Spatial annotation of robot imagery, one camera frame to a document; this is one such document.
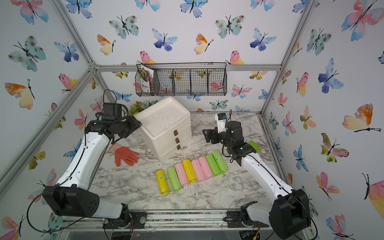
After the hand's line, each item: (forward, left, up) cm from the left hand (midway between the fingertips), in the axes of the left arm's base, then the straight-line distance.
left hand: (139, 123), depth 79 cm
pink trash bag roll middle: (-16, -30, -23) cm, 41 cm away
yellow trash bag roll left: (-22, -10, -25) cm, 35 cm away
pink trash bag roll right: (-17, -35, -23) cm, 45 cm away
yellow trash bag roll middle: (-16, -25, -24) cm, 38 cm away
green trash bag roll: (-21, -17, -24) cm, 37 cm away
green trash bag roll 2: (-13, -39, -24) cm, 47 cm away
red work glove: (-2, +18, -28) cm, 33 cm away
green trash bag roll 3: (-11, -44, -24) cm, 51 cm away
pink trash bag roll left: (-18, -21, -25) cm, 37 cm away
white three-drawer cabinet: (+2, -13, -4) cm, 14 cm away
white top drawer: (+1, -23, -7) cm, 24 cm away
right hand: (-3, -37, -1) cm, 37 cm away
